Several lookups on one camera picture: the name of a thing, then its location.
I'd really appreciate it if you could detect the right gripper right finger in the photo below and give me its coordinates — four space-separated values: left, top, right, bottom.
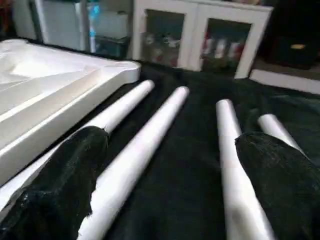
235 131 320 240

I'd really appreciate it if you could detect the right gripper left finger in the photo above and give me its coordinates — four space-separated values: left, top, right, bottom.
0 126 110 240

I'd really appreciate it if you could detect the white plastic table top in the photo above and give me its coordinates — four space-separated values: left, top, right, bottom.
0 39 142 187

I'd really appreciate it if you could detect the white plastic table leg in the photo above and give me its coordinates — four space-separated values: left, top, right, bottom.
216 99 277 240
0 80 156 211
77 86 191 240
257 113 306 153

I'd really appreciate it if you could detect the white glass front fridge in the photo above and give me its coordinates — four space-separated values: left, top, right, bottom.
12 0 133 58

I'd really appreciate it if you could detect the white glass door cabinet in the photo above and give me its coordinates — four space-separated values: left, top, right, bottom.
131 0 274 80

